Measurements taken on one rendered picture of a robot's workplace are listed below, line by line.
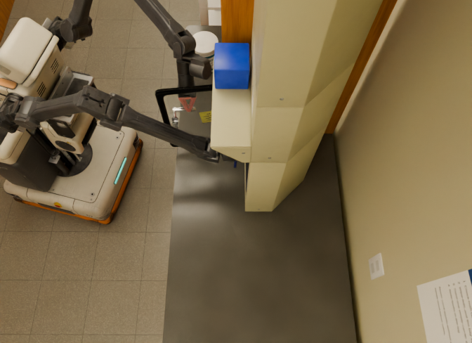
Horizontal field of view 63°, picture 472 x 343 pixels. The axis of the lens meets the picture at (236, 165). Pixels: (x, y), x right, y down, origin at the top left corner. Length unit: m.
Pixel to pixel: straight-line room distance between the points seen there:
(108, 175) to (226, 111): 1.47
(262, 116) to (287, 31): 0.28
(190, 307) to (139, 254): 1.11
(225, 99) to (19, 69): 0.81
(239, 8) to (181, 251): 0.92
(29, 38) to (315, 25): 1.19
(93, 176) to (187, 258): 1.14
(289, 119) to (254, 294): 0.79
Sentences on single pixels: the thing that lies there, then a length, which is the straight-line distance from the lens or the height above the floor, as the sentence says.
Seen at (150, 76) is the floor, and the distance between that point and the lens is 3.17.
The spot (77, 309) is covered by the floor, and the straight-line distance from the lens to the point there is 2.63.
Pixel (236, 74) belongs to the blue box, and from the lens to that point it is 1.11.
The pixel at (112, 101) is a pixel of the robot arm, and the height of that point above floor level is 1.41.
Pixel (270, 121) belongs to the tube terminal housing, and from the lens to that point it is 0.95.
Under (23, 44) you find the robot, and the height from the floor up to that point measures 1.36.
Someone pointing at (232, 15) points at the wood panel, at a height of 1.63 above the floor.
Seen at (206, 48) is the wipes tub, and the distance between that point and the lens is 1.84.
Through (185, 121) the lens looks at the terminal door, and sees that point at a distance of 1.50.
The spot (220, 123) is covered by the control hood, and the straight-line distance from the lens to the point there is 1.11.
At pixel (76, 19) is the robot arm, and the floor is 1.31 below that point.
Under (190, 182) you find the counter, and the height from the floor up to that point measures 0.94.
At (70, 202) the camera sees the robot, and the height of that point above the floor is 0.28.
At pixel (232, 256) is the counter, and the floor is 0.94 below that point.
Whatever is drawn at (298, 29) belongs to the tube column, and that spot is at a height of 1.95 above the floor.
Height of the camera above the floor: 2.46
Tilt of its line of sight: 65 degrees down
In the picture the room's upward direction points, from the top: 2 degrees clockwise
